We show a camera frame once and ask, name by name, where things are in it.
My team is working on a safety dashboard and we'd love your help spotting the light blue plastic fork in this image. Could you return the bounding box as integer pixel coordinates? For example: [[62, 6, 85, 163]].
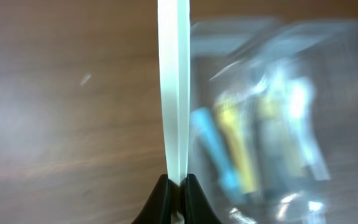
[[190, 108, 246, 204]]

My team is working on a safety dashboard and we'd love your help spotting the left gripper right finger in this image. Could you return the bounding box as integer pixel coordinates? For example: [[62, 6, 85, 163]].
[[183, 174, 221, 224]]

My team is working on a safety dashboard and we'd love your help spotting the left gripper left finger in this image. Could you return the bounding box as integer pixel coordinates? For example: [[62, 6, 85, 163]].
[[132, 174, 170, 224]]

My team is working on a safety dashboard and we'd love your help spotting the white fork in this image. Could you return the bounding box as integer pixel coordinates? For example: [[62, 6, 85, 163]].
[[278, 58, 332, 182], [257, 93, 305, 189]]

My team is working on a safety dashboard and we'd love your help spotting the yellow plastic fork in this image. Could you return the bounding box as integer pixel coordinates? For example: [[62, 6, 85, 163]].
[[214, 95, 259, 194]]

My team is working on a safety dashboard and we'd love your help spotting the left clear plastic container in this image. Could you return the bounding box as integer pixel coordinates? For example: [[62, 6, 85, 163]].
[[188, 17, 358, 223]]

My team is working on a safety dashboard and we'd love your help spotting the white fork angled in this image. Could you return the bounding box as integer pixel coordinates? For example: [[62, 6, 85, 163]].
[[158, 0, 191, 223]]

